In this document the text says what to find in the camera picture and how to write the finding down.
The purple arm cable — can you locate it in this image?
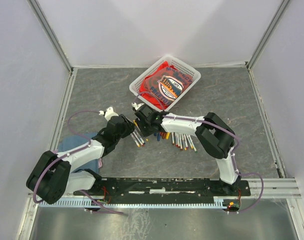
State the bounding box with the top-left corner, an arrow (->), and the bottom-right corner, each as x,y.
33,109 -> 105,204
133,91 -> 241,176

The pens pile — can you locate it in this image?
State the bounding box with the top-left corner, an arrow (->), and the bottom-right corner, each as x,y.
130,122 -> 146,147

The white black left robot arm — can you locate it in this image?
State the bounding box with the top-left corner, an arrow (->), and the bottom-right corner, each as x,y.
26,114 -> 135,204

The red printed cloth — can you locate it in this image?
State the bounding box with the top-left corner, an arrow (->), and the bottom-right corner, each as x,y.
139,61 -> 193,110

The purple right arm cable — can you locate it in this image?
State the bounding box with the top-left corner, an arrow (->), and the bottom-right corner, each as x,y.
133,91 -> 241,176

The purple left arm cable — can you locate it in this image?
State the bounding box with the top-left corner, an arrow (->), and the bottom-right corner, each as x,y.
33,109 -> 105,204

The white plastic basket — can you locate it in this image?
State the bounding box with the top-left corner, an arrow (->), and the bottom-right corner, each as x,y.
129,55 -> 201,111

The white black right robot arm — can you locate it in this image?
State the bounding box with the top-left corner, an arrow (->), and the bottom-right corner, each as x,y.
132,103 -> 241,196

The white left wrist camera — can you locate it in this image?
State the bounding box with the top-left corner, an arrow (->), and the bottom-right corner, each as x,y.
99,106 -> 119,121

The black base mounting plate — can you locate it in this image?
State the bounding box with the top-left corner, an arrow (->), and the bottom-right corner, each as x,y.
86,177 -> 251,197

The white slotted cable duct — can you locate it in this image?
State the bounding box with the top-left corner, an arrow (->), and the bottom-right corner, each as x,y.
38,197 -> 230,209

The blue pink cloth pile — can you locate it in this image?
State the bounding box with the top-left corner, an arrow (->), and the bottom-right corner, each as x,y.
53,135 -> 102,174

